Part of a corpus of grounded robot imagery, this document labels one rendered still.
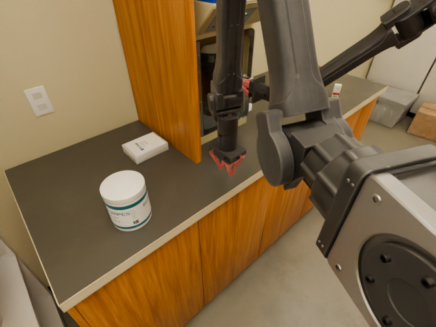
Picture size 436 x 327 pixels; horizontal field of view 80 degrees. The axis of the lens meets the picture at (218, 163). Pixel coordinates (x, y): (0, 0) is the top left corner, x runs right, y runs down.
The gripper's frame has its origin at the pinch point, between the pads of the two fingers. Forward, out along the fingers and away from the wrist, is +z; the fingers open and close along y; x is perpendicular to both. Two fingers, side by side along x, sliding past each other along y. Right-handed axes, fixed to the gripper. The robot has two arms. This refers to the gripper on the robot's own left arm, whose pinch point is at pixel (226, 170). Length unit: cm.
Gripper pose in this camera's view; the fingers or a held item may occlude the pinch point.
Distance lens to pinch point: 82.1
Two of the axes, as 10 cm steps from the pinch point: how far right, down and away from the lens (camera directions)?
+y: -6.7, -4.7, 5.8
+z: 0.0, 7.8, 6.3
